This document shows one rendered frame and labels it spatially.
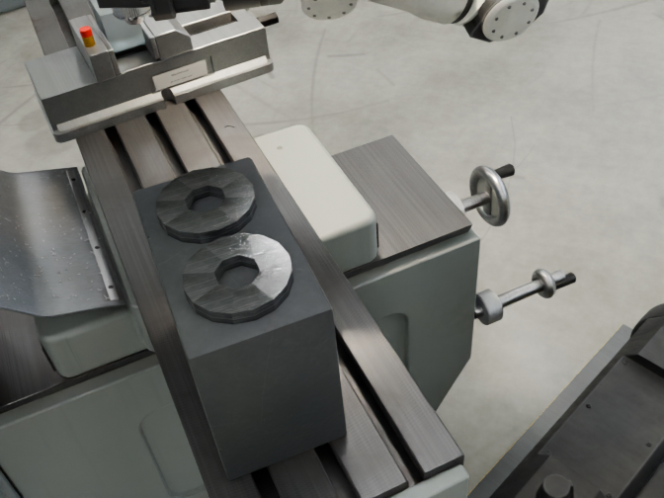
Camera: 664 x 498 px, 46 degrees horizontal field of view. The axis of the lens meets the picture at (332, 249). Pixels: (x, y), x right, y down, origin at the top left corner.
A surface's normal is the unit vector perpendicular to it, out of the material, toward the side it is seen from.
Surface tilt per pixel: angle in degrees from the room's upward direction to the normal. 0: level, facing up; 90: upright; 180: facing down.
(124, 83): 90
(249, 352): 90
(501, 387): 0
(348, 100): 0
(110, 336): 90
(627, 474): 0
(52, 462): 90
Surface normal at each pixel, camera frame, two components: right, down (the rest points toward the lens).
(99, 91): 0.46, 0.60
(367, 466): -0.07, -0.71
